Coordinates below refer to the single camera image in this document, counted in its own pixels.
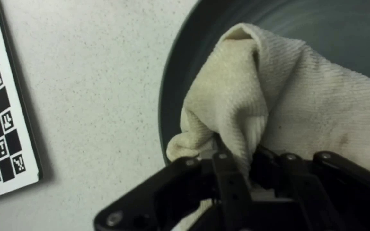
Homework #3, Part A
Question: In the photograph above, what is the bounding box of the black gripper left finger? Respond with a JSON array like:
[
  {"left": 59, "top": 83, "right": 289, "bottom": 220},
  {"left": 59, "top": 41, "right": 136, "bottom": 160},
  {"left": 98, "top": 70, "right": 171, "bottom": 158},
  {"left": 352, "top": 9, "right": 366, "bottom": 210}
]
[{"left": 93, "top": 134, "right": 257, "bottom": 231}]

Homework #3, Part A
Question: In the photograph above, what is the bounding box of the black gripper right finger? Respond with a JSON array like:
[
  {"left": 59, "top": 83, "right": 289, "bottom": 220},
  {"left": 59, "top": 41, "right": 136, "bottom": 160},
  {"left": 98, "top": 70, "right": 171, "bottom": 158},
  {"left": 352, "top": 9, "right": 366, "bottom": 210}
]
[{"left": 253, "top": 147, "right": 370, "bottom": 231}]

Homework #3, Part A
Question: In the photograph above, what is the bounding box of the cream white cloth towel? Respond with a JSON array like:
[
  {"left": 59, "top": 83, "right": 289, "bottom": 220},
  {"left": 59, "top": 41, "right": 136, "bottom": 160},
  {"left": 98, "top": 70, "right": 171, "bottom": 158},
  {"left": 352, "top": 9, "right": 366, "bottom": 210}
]
[{"left": 165, "top": 22, "right": 370, "bottom": 183}]

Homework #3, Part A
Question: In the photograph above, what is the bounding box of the grey round plate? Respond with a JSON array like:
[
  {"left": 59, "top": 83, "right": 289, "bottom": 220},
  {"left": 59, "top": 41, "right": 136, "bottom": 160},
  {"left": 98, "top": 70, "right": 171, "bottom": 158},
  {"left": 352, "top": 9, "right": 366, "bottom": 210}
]
[{"left": 158, "top": 0, "right": 370, "bottom": 165}]

